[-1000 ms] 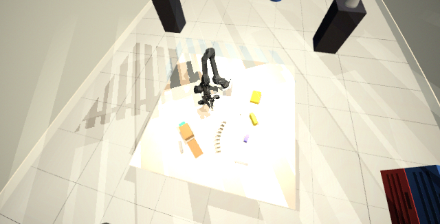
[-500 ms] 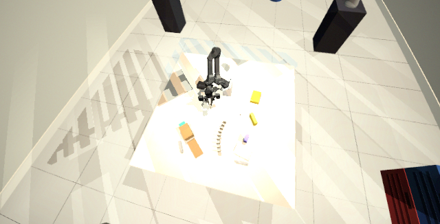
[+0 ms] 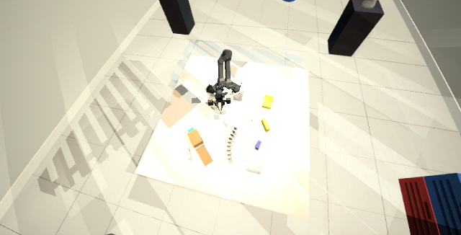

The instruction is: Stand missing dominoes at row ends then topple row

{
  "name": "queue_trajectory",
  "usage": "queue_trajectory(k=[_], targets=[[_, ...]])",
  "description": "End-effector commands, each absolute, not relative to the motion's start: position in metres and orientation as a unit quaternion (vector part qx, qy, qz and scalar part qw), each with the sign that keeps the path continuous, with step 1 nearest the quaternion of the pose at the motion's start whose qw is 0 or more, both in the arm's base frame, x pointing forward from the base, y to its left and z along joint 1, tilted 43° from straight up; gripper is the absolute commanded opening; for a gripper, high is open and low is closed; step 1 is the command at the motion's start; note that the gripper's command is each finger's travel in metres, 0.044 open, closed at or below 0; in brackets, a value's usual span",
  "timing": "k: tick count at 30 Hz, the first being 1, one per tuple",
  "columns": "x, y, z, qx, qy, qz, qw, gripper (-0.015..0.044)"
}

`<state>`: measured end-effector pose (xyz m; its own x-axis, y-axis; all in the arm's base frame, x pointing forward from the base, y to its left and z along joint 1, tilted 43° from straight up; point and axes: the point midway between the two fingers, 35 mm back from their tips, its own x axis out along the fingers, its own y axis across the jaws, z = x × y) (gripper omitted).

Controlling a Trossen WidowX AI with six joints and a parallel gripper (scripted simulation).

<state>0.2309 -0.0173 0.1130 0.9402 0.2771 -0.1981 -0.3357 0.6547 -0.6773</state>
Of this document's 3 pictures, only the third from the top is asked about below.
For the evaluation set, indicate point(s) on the tan flat wooden bar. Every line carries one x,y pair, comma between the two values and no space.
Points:
205,157

